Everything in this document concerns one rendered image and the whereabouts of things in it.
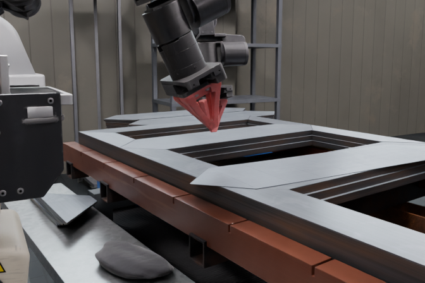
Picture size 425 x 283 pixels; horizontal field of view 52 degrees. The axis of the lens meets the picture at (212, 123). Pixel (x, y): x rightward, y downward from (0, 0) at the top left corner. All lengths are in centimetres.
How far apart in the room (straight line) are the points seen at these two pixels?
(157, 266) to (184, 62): 42
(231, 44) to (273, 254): 53
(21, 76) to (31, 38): 98
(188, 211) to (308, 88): 498
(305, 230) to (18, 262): 45
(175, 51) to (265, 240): 31
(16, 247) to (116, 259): 22
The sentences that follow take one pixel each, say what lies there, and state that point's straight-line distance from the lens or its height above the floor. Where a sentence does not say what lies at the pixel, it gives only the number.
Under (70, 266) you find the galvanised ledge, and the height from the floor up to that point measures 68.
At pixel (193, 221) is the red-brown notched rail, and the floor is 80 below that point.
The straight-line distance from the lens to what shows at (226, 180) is 85.
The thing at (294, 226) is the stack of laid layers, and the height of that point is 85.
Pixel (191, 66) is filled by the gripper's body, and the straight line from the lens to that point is 64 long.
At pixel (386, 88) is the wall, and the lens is 676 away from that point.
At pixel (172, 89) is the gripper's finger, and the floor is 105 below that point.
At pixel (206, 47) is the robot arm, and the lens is 101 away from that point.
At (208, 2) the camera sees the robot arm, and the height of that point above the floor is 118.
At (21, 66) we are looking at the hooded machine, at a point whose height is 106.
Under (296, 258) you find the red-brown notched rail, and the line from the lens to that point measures 64.
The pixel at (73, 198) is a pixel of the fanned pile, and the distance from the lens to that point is 127.
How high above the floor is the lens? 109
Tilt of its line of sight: 8 degrees down
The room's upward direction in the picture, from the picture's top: straight up
